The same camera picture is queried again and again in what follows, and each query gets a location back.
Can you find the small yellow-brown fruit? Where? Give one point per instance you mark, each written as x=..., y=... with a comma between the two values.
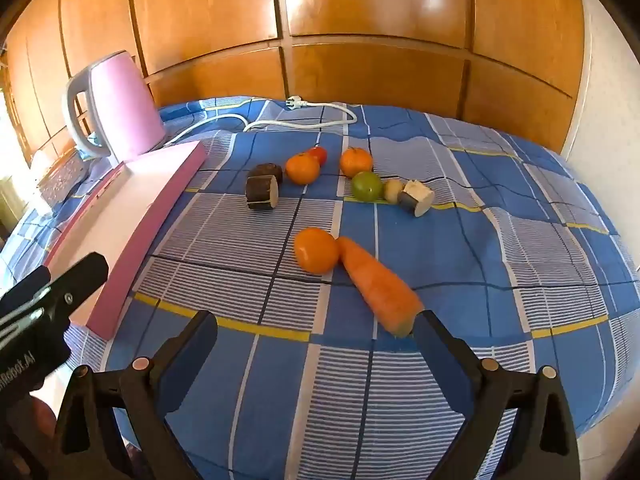
x=392, y=188

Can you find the small red tomato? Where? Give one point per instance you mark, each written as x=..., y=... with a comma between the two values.
x=319, y=154

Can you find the left far orange tangerine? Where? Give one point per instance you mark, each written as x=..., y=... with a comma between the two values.
x=302, y=168

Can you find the green round fruit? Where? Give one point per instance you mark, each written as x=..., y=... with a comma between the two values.
x=366, y=186

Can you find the near orange tangerine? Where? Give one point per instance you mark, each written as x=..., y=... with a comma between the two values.
x=316, y=251

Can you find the wooden panelled cabinet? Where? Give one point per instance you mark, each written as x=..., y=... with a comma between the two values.
x=512, y=65

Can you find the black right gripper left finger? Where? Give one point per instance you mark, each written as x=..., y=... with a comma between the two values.
x=87, y=441

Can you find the pink electric kettle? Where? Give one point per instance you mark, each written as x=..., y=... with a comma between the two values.
x=126, y=122

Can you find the orange tangerine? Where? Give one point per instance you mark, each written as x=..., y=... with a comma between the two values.
x=355, y=160
x=316, y=251
x=302, y=168

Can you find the right far orange tangerine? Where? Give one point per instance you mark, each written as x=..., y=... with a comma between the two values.
x=355, y=160

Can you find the large orange carrot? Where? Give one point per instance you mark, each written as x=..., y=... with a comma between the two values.
x=394, y=304

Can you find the patterned box beside kettle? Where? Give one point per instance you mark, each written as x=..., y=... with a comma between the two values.
x=57, y=183

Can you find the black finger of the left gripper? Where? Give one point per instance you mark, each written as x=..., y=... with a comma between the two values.
x=32, y=336

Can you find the blue checked tablecloth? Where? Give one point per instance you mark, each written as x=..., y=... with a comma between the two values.
x=515, y=256

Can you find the white grey cut vegetable chunk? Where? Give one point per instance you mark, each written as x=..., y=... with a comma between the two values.
x=416, y=198

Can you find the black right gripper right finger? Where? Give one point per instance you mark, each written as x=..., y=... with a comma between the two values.
x=542, y=442

